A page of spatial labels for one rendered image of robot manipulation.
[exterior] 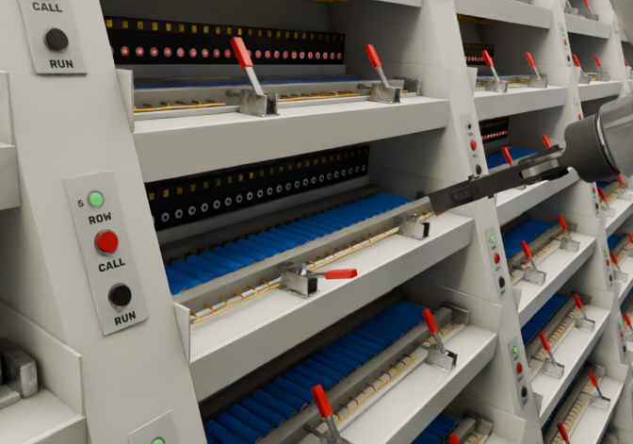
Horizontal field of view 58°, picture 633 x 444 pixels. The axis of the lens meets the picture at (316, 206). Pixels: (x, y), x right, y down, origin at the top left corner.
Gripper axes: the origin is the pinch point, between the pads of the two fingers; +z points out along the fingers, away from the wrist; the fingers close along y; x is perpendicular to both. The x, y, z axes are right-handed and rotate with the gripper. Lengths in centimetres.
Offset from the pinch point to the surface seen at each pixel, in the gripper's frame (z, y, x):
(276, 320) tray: 6.5, -33.4, -5.0
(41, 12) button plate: 1, -50, 24
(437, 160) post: 9.2, 16.0, 6.1
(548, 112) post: 10, 86, 10
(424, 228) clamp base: 7.1, 0.8, -3.2
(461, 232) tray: 7.1, 11.1, -6.2
